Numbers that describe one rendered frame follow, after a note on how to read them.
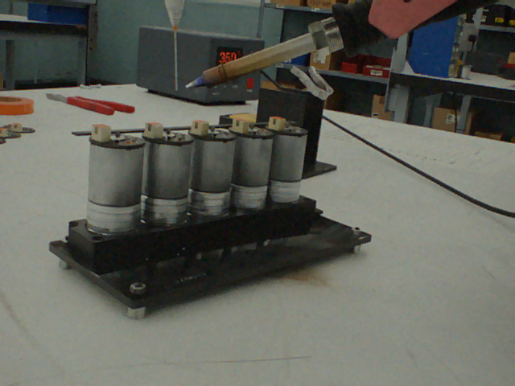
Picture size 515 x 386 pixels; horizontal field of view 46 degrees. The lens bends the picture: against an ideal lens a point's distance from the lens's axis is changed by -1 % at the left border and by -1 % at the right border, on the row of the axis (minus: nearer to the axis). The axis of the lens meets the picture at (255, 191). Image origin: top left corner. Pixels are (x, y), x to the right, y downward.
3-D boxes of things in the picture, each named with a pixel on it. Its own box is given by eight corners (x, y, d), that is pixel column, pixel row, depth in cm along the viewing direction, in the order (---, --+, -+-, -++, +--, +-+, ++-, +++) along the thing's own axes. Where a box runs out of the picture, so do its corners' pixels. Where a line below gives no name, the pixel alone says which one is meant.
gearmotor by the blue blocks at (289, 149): (305, 215, 37) (316, 130, 35) (277, 220, 35) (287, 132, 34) (275, 203, 38) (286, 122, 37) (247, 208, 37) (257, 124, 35)
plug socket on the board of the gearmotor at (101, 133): (115, 141, 27) (116, 126, 27) (98, 142, 27) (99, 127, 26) (106, 137, 28) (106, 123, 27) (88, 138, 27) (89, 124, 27)
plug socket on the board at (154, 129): (166, 138, 29) (168, 124, 29) (152, 139, 28) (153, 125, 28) (157, 134, 30) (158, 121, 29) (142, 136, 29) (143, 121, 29)
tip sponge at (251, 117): (298, 136, 70) (301, 122, 69) (273, 140, 65) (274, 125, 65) (245, 124, 74) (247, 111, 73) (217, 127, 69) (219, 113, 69)
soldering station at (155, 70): (260, 104, 92) (267, 39, 89) (204, 107, 83) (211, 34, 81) (190, 89, 101) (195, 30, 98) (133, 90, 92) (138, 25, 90)
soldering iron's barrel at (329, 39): (208, 98, 28) (345, 50, 27) (196, 65, 27) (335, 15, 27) (211, 95, 29) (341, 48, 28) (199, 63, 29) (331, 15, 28)
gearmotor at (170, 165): (195, 237, 31) (203, 137, 30) (154, 246, 29) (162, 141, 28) (166, 223, 33) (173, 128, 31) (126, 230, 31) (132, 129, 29)
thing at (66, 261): (279, 216, 40) (282, 199, 40) (370, 252, 35) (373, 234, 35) (47, 263, 29) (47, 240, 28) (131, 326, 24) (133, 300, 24)
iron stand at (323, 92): (272, 212, 52) (344, 133, 47) (212, 139, 55) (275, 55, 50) (307, 200, 57) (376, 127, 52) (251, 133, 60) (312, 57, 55)
